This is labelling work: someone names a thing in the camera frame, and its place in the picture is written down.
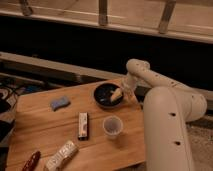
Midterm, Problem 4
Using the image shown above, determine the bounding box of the rectangular candy bar pack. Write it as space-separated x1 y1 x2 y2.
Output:
78 113 89 141

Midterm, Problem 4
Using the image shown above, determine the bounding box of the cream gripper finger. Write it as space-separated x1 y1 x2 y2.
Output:
110 88 123 102

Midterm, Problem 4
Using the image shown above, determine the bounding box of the clear plastic cup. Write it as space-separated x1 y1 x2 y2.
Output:
103 116 123 140

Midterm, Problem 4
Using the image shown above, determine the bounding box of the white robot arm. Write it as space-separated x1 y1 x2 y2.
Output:
110 59 207 171

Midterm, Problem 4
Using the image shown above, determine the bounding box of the black cables pile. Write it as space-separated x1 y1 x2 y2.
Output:
0 75 24 148

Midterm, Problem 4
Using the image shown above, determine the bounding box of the red handled tool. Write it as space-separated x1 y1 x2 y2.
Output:
22 151 41 171

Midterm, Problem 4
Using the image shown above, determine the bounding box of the metal railing post right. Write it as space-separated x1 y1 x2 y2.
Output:
158 0 176 34

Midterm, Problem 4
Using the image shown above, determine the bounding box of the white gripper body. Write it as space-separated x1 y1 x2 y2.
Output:
121 73 138 94

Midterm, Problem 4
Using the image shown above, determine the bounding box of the metal railing post left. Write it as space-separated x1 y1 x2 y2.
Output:
19 0 33 16

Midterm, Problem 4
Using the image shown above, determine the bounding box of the black ceramic bowl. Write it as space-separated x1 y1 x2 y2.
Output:
93 83 124 108

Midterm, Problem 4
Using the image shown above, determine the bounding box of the blue sponge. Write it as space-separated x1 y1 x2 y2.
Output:
50 96 71 111

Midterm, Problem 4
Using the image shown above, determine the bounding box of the wooden table board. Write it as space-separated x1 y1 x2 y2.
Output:
6 83 145 171

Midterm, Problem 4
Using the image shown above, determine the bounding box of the metal railing post middle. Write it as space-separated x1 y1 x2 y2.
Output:
98 0 108 26

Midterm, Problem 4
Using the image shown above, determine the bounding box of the metal railing post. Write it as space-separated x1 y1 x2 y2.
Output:
158 0 176 34
98 0 108 26
19 0 33 16

